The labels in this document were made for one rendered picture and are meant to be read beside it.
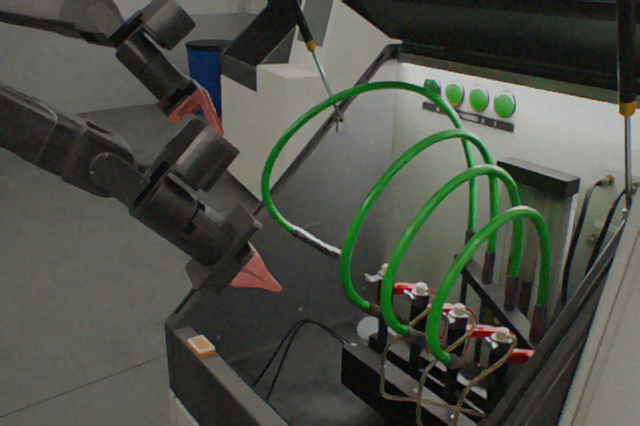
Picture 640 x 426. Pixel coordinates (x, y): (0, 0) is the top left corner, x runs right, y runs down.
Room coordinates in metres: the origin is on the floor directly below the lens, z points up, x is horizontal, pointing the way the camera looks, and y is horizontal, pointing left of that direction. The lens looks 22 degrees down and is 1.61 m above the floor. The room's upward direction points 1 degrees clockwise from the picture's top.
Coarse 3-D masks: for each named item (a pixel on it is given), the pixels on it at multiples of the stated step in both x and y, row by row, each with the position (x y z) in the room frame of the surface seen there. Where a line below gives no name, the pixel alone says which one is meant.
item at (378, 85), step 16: (336, 96) 1.01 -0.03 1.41; (352, 96) 1.02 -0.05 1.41; (432, 96) 1.04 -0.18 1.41; (320, 112) 1.00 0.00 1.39; (448, 112) 1.05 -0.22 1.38; (288, 128) 0.99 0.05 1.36; (464, 128) 1.06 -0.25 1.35; (464, 144) 1.06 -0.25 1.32; (272, 160) 0.98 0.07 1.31; (272, 208) 0.98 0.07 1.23; (288, 224) 0.99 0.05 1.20
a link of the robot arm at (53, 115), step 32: (0, 96) 0.58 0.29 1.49; (32, 96) 0.61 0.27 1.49; (0, 128) 0.58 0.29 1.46; (32, 128) 0.58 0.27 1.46; (64, 128) 0.59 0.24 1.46; (96, 128) 0.65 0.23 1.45; (32, 160) 0.58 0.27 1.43; (64, 160) 0.59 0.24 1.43; (128, 160) 0.61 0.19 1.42; (96, 192) 0.59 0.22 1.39
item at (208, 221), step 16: (208, 208) 0.66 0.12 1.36; (240, 208) 0.70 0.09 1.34; (208, 224) 0.64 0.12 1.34; (224, 224) 0.66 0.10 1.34; (240, 224) 0.67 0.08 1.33; (256, 224) 0.65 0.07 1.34; (176, 240) 0.63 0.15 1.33; (192, 240) 0.63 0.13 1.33; (208, 240) 0.63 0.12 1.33; (224, 240) 0.64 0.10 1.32; (240, 240) 0.64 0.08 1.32; (192, 256) 0.64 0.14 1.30; (208, 256) 0.64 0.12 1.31; (224, 256) 0.64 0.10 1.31; (192, 272) 0.66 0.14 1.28; (208, 272) 0.63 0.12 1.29
